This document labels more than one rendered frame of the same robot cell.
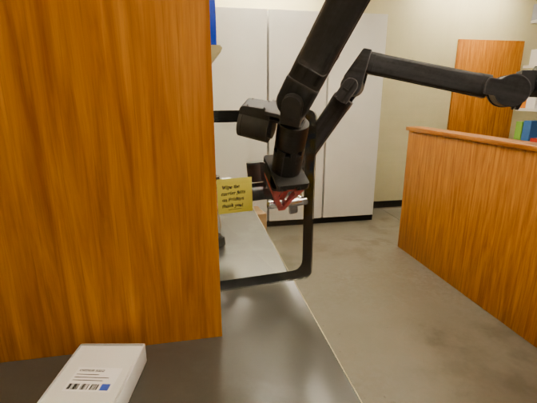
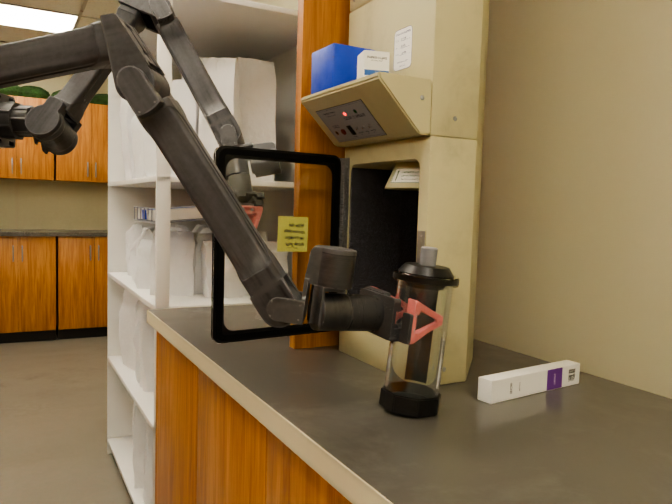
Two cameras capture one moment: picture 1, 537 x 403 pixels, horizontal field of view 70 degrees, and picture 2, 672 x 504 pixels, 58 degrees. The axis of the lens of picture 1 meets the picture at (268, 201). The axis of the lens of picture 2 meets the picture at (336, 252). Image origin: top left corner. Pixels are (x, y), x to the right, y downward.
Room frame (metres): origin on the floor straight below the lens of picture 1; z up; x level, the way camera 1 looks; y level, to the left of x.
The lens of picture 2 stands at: (2.08, -0.23, 1.27)
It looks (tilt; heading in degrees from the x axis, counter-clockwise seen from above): 4 degrees down; 163
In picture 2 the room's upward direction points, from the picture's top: 2 degrees clockwise
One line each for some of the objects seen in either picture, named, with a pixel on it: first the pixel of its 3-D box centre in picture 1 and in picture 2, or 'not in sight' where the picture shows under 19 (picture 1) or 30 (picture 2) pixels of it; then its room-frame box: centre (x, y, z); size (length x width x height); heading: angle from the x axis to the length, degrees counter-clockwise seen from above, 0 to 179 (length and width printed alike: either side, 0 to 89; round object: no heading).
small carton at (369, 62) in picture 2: not in sight; (372, 69); (0.96, 0.18, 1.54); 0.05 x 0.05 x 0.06; 86
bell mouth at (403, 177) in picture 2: not in sight; (426, 176); (0.90, 0.33, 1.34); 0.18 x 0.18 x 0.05
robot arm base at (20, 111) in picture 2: not in sight; (15, 120); (0.50, -0.52, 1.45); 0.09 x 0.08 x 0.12; 161
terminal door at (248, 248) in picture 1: (249, 204); (279, 244); (0.80, 0.04, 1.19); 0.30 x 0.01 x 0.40; 108
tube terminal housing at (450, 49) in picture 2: not in sight; (430, 186); (0.88, 0.35, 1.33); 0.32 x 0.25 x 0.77; 11
